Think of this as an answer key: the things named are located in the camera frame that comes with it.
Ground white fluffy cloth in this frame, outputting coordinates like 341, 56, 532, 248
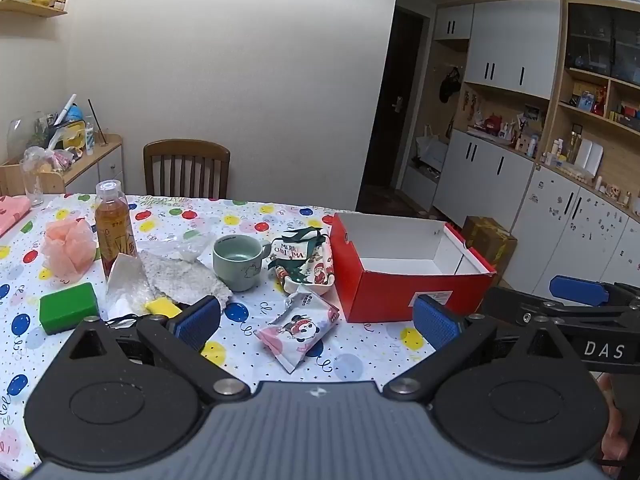
137, 250, 233, 308

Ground white rolled tube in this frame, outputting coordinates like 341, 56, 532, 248
47, 92, 78, 128

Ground black hanging bag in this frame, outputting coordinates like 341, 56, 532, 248
440, 67, 462, 103

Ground pale green mug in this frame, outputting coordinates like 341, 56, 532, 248
212, 234, 273, 292

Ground white boxes on shelf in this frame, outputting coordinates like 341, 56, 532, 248
575, 137, 603, 178

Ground green sponge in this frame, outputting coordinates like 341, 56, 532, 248
39, 282, 101, 336

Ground amber tea bottle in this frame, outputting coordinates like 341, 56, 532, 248
95, 180, 138, 278

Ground panda print tissue packet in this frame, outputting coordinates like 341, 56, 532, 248
254, 290, 341, 373

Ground brown wooden chair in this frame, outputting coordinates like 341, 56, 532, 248
143, 139, 231, 200

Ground white tote bag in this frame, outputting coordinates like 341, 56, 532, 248
416, 125, 448, 171

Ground pink mesh bath pouf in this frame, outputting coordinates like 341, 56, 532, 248
41, 219, 98, 281

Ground wooden wall shelf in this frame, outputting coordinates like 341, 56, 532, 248
0, 0, 68, 18

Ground red cardboard box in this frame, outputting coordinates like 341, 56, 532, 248
330, 212, 497, 324

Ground drinking glass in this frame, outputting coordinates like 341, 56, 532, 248
22, 152, 46, 207

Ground balloon print tablecloth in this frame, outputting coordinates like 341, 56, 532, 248
0, 194, 501, 480

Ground clear plastic bag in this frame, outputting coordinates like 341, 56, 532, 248
135, 234, 216, 266

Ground yellow box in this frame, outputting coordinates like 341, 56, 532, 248
52, 120, 86, 151

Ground low wooden side cabinet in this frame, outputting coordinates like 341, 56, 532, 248
0, 134, 125, 196

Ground christmas print fabric bag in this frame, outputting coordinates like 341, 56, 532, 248
267, 226, 337, 297

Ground dark wooden door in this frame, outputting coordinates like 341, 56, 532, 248
367, 7, 426, 196

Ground plastic bag of small things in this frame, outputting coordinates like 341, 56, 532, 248
22, 146, 76, 175

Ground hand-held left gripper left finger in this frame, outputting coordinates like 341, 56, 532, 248
67, 296, 249, 403

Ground bubble wrap bag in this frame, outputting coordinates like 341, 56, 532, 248
104, 254, 151, 321

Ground person's right hand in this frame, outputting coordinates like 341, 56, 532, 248
597, 374, 632, 467

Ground white and wood wall cabinet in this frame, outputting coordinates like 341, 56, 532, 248
402, 0, 640, 306

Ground brown cardboard box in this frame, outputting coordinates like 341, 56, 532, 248
461, 216, 518, 273

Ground yellow sponge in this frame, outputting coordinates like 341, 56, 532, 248
145, 297, 182, 318

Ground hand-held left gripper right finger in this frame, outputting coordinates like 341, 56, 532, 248
382, 294, 586, 403

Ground pink cloth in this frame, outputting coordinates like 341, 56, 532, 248
0, 195, 32, 238

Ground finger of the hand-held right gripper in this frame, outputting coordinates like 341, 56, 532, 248
549, 276, 640, 307
480, 286, 640, 336

